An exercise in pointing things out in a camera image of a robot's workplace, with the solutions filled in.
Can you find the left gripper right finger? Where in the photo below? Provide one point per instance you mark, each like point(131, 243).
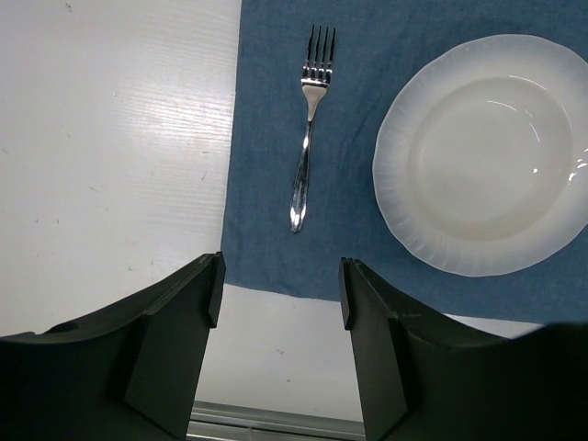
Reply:
point(424, 376)

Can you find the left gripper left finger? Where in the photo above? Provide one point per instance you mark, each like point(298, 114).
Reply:
point(128, 371)

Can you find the blue cloth placemat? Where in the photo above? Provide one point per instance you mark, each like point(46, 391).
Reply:
point(379, 46)

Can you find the white ceramic plate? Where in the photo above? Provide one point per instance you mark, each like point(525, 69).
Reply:
point(480, 164)

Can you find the silver fork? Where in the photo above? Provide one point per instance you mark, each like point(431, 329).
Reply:
point(315, 81)

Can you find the aluminium frame rail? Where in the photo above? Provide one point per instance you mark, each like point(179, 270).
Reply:
point(212, 421)

